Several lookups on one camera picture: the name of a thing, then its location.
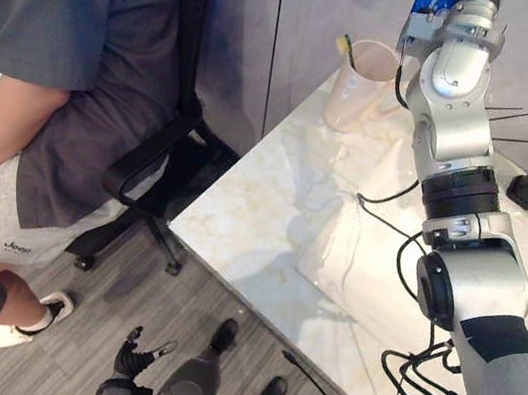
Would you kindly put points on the white plastic cup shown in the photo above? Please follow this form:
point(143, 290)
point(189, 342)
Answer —
point(358, 91)

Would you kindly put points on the black office chair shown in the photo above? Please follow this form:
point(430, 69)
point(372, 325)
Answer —
point(170, 151)

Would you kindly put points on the person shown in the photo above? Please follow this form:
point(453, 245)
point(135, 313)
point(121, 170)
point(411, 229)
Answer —
point(80, 25)

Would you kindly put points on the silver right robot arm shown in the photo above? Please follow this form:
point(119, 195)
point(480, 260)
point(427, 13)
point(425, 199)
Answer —
point(457, 133)

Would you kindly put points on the blue grey wrist camera module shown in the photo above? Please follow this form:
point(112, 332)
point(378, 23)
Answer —
point(425, 22)

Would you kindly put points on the yellow headed toothbrush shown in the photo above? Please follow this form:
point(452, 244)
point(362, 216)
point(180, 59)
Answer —
point(348, 49)

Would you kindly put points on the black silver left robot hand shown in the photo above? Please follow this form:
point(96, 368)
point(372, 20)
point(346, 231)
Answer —
point(131, 363)

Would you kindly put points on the thin dark reed stick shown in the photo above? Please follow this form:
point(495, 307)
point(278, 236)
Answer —
point(516, 116)
point(519, 141)
point(507, 109)

